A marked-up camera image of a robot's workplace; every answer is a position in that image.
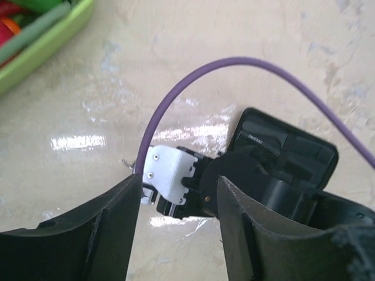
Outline black zip tool case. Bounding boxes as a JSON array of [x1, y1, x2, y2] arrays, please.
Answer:
[[227, 108, 339, 190]]

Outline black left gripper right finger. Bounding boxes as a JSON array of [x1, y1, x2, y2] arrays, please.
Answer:
[[217, 177, 374, 280]]

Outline silver straight hair scissors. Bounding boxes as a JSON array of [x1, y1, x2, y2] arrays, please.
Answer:
[[122, 159, 137, 173]]

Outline green plastic tray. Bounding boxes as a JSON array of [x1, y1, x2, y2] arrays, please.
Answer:
[[1, 1, 94, 94]]

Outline black comb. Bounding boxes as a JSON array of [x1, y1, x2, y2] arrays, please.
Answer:
[[237, 131, 280, 157]]

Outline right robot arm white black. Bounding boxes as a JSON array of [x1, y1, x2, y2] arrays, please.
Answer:
[[156, 148, 374, 230]]

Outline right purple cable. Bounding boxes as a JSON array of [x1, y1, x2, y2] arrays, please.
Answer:
[[137, 56, 375, 176]]

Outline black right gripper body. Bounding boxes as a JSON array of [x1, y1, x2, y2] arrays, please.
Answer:
[[156, 146, 219, 219]]

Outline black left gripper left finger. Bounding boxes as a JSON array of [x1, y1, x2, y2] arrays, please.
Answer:
[[1, 174, 141, 280]]

